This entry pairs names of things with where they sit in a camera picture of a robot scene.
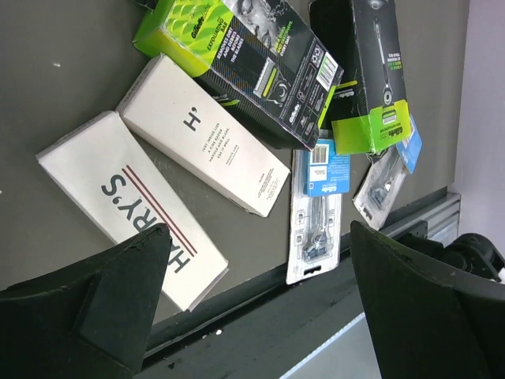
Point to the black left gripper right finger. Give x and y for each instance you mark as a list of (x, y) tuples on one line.
[(427, 319)]

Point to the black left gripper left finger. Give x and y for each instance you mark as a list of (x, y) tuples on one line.
[(90, 319)]

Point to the black green Gillette razor box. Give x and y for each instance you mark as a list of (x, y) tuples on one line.
[(369, 109)]

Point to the black green exfoliating razor box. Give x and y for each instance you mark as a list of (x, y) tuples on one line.
[(258, 59)]

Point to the white Harry's razor box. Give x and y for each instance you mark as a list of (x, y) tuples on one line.
[(110, 178)]

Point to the blue tilted razor blister pack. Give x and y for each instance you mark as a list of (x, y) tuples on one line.
[(384, 179)]

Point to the blue Gillette razor blister pack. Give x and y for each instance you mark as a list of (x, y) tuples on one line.
[(319, 180)]

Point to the white H razor box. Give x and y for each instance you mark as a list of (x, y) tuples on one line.
[(169, 110)]

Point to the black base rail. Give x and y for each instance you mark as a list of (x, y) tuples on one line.
[(254, 314)]

